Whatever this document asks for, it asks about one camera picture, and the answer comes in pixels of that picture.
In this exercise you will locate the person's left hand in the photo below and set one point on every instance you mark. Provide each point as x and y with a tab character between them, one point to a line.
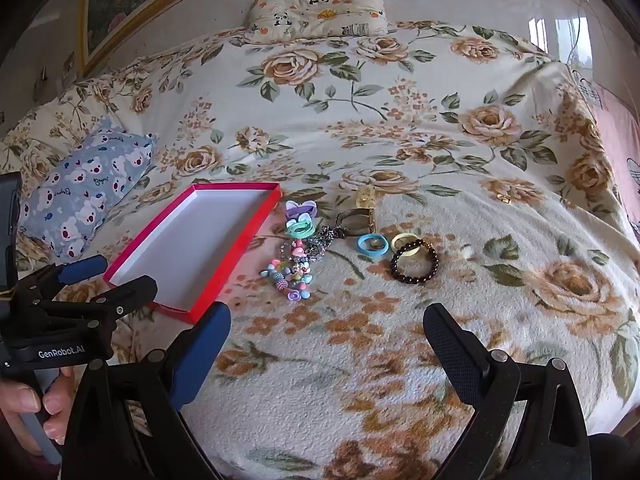
20	402

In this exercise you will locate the red cardboard box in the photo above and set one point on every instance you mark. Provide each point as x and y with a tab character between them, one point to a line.
190	240

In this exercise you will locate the pink cloth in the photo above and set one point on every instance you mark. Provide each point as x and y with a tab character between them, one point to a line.
620	130

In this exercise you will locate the brown metal bangle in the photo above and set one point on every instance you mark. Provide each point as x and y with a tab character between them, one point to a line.
370	222

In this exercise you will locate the pink heart hair clip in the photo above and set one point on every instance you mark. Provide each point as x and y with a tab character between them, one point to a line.
299	249

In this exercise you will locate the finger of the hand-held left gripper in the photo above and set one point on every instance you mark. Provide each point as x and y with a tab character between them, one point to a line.
82	266
125	295

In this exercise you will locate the floral fleece blanket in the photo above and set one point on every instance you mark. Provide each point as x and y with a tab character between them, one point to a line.
350	385

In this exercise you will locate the cream panda print pillow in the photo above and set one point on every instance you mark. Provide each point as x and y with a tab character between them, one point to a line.
320	12

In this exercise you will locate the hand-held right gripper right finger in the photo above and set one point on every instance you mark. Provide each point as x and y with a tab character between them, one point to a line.
447	355

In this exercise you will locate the yellow translucent hair claw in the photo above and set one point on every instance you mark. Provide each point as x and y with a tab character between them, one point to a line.
366	196

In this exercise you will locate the blue bear print pillow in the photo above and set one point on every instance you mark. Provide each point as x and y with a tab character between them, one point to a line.
90	185

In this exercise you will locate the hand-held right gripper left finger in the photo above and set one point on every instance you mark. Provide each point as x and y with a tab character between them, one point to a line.
200	360

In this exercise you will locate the silver sequin hair clip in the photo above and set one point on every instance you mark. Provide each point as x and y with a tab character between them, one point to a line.
322	245

